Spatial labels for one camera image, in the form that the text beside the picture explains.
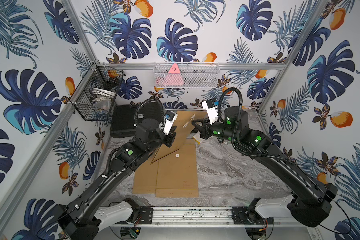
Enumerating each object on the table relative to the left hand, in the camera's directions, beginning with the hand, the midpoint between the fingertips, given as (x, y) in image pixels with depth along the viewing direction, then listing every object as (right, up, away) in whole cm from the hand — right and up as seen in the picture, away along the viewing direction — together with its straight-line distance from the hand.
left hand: (174, 123), depth 66 cm
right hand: (+7, +1, -3) cm, 8 cm away
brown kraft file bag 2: (0, -31, +24) cm, 39 cm away
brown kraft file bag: (-18, -31, +20) cm, 41 cm away
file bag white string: (+8, +3, +2) cm, 9 cm away
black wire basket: (-43, +16, +14) cm, 48 cm away
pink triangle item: (-2, +28, +24) cm, 37 cm away
